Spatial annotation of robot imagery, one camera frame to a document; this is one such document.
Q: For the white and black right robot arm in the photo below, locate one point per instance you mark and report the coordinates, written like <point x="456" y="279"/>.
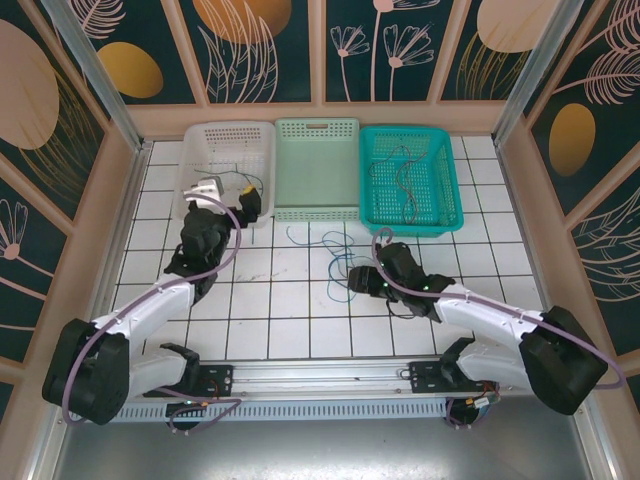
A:
<point x="480" y="316"/>

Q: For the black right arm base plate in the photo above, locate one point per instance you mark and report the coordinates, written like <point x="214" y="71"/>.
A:
<point x="425" y="377"/>

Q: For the grey metal sheet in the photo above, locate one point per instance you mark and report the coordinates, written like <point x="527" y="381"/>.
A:
<point x="320" y="450"/>

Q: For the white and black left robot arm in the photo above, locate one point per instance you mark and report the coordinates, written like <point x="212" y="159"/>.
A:
<point x="150" y="310"/>

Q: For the white perforated plastic basket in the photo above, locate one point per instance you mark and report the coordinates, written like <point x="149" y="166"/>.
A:
<point x="200" y="150"/>

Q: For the pale green perforated plastic basket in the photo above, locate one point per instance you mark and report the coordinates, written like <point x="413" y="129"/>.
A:
<point x="315" y="170"/>

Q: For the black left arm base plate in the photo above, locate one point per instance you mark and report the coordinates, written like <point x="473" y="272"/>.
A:
<point x="220" y="380"/>

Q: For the aluminium mounting rail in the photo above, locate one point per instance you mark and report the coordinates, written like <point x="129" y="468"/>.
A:
<point x="320" y="372"/>

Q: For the teal perforated plastic basket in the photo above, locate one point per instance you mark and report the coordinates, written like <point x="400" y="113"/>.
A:
<point x="435" y="200"/>

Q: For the aluminium frame post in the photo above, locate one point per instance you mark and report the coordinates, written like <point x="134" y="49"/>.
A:
<point x="101" y="80"/>
<point x="539" y="75"/>

